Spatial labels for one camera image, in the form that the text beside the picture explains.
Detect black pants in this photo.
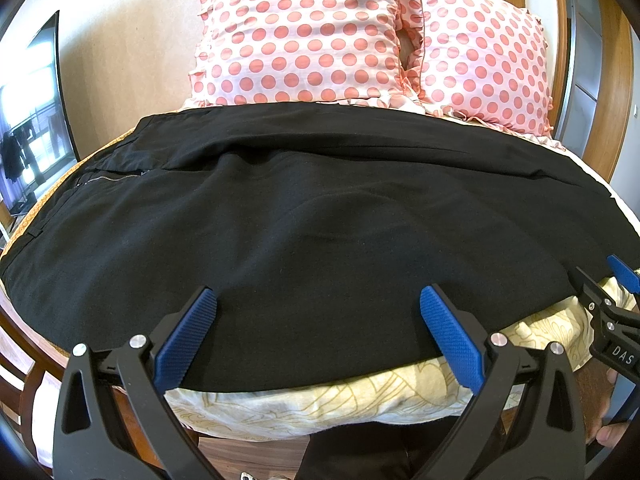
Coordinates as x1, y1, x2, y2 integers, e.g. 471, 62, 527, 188
1, 103, 639, 393

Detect person's right hand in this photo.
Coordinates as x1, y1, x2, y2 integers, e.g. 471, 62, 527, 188
587, 393, 630, 448

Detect right polka dot pillow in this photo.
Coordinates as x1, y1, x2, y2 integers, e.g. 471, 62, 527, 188
399, 0, 552, 138

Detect polka dot pillow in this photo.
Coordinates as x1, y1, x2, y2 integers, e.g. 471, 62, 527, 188
187, 0, 420, 112
399, 0, 552, 138

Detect black television screen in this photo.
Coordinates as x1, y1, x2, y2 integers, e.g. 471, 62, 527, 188
1, 12, 79, 217

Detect left polka dot pillow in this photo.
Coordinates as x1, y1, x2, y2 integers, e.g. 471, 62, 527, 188
187, 0, 420, 112

